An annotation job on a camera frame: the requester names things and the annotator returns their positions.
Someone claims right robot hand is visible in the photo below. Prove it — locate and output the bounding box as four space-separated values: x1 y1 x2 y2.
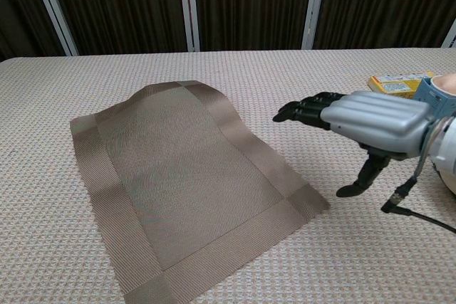
272 90 440 198

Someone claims brown woven placemat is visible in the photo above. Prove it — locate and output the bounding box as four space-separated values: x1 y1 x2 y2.
69 80 331 304

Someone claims yellow flat box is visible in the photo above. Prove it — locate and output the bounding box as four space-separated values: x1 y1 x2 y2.
368 72 434 100

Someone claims blue square cup pink inside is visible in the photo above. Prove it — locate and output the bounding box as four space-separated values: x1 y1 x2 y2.
415 73 456 118

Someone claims beige woven tablecloth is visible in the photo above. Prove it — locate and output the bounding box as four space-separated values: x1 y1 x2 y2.
0 46 456 304

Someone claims dark pleated curtain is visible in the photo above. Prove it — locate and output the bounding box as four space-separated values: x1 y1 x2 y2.
0 0 456 62

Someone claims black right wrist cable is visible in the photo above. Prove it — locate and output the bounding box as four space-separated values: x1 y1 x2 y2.
380 129 456 234

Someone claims white metal frame post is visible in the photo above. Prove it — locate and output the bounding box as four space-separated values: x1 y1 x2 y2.
177 0 200 52
440 19 456 48
27 0 79 57
301 0 328 51

